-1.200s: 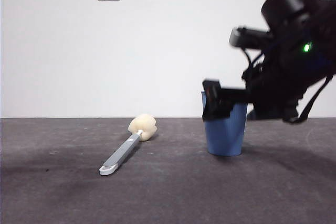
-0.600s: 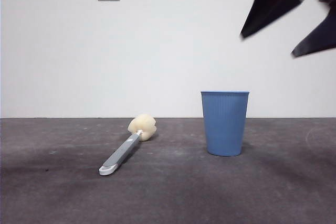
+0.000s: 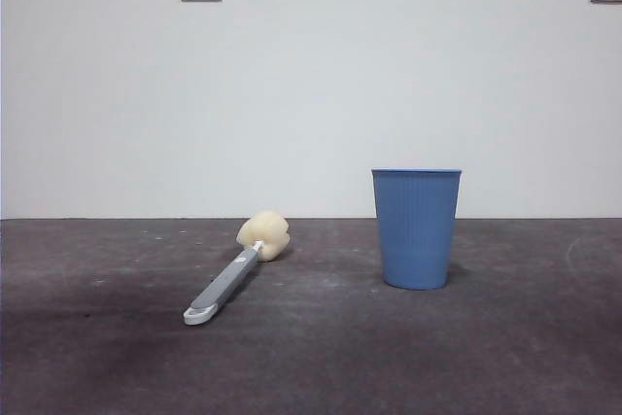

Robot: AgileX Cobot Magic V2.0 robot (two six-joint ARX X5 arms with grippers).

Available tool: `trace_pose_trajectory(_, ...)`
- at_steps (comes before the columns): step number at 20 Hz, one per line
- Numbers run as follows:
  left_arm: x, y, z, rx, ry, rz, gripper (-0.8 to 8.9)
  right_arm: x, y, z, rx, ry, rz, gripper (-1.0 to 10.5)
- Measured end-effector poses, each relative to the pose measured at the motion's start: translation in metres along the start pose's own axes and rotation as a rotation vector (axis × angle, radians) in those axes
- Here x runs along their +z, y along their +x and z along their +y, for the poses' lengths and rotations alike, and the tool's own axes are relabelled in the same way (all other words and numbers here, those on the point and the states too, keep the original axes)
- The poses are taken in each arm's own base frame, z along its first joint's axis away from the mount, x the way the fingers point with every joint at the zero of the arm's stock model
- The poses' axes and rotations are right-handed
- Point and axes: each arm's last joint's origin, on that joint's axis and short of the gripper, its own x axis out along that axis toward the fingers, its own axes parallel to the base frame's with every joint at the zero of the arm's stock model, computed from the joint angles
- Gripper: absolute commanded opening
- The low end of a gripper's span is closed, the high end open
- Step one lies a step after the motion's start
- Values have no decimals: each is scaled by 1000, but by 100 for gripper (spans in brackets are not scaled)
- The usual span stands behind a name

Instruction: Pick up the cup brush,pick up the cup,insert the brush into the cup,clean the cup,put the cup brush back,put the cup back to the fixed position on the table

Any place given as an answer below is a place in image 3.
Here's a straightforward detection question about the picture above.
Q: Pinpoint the blue ribbed plastic cup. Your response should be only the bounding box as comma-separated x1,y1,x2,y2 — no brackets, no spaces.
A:
370,167,464,292

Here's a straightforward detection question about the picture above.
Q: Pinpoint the grey-handled sponge cup brush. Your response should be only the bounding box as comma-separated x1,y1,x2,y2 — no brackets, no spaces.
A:
183,209,293,327

